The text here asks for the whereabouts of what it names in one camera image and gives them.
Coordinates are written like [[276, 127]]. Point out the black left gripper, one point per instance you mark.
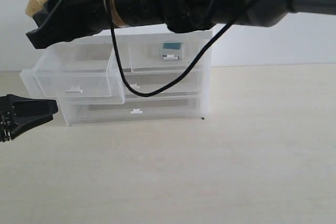
[[19, 115]]

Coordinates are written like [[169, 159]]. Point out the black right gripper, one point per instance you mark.
[[67, 20]]

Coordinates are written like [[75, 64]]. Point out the white pill bottle blue label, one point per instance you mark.
[[172, 51]]

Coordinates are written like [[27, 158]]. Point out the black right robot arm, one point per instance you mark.
[[185, 16]]

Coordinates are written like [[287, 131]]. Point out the white plastic drawer cabinet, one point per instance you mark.
[[133, 36]]

